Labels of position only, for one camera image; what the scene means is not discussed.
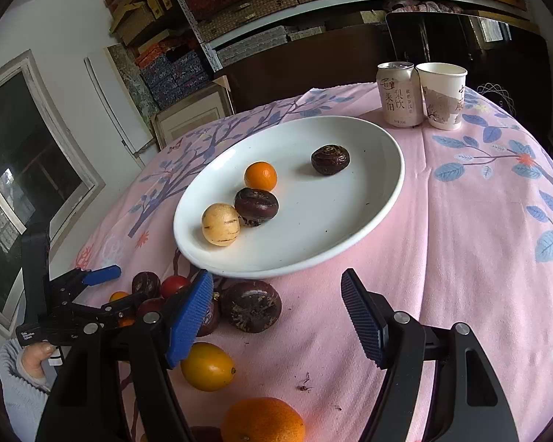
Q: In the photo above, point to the pale yellow round fruit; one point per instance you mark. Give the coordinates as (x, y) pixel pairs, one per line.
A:
(220, 224)

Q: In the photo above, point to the yellow-orange oval kumquat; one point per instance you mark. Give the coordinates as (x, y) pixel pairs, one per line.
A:
(207, 367)

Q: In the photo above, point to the white leaning board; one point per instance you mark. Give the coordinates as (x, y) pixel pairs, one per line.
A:
(115, 101)

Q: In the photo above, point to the large dark water chestnut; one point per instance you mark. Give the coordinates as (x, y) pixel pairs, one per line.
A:
(251, 306)

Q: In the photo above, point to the pink folded cloth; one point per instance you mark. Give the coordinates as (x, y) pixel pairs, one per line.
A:
(424, 7)

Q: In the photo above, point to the person's left hand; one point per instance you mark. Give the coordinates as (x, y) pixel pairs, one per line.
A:
(33, 360)

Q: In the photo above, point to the orange with stem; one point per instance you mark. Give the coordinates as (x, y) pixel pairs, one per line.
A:
(262, 421)

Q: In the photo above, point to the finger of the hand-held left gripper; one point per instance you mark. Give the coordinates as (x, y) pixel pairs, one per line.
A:
(102, 275)
(120, 307)

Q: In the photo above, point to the brown wooden board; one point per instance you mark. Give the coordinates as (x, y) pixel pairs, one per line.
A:
(304, 60)

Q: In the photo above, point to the stack of blue patterned boxes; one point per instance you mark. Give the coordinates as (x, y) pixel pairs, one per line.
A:
(175, 73)

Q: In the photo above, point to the white plate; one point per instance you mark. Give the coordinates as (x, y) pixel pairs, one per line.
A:
(313, 221)

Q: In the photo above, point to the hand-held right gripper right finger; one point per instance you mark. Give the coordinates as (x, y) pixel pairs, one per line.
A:
(361, 322)

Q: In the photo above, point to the white paper cup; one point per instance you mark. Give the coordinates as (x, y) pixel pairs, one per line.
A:
(442, 96)

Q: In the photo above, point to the small orange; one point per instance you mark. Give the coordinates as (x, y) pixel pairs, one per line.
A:
(260, 176)
(119, 295)

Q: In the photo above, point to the white drink can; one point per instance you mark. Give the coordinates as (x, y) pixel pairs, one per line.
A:
(398, 96)

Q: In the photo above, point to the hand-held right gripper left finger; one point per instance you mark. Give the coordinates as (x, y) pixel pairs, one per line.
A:
(189, 320)

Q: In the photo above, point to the pink printed tablecloth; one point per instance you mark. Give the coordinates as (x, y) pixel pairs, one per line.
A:
(465, 248)

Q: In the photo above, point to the wooden picture frame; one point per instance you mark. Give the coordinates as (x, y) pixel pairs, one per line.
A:
(189, 117)

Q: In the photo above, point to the red tomato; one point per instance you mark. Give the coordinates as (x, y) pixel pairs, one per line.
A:
(174, 285)
(150, 306)

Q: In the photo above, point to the metal storage shelf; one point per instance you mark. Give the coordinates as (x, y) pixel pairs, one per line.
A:
(207, 50)

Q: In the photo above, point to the marbled slab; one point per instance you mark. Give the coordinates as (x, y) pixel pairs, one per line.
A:
(129, 73)

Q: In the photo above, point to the black glossy board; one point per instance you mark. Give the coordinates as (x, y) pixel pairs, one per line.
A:
(497, 50)

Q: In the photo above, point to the person's left forearm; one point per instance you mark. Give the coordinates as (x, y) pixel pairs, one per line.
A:
(20, 396)

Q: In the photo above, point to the window with white frame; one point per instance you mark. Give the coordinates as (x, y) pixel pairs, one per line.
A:
(23, 170)

